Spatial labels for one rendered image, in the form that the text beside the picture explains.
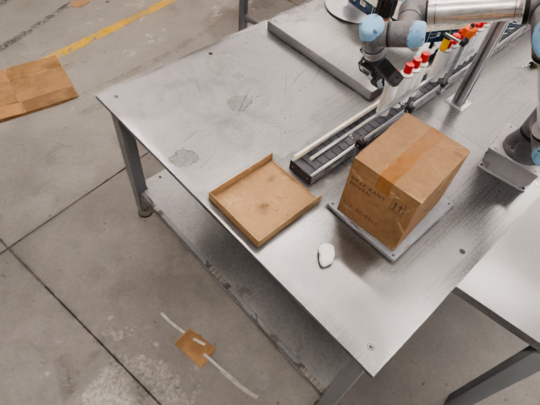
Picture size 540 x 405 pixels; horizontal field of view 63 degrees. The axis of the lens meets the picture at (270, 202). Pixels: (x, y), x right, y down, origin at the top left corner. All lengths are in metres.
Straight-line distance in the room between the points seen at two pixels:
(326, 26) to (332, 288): 1.38
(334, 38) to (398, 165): 1.05
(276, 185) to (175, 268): 0.95
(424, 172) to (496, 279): 0.46
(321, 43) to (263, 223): 1.04
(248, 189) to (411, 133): 0.59
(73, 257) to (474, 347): 2.07
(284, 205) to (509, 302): 0.79
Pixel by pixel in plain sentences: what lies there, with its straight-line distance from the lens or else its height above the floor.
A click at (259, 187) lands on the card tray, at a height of 0.83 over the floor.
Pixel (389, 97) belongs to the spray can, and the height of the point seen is 0.98.
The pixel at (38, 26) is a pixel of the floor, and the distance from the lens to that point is 4.12.
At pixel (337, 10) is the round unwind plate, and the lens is 2.47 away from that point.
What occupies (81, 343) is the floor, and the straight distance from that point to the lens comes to 2.31.
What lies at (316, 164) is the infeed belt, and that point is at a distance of 1.64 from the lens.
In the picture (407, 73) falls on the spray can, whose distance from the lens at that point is 1.86.
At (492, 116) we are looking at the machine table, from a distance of 2.21.
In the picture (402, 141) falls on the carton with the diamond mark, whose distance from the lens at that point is 1.46.
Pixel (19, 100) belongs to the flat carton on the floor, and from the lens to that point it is 3.45.
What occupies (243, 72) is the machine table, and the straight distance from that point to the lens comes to 2.08.
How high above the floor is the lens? 2.09
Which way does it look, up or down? 53 degrees down
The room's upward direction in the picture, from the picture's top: 7 degrees clockwise
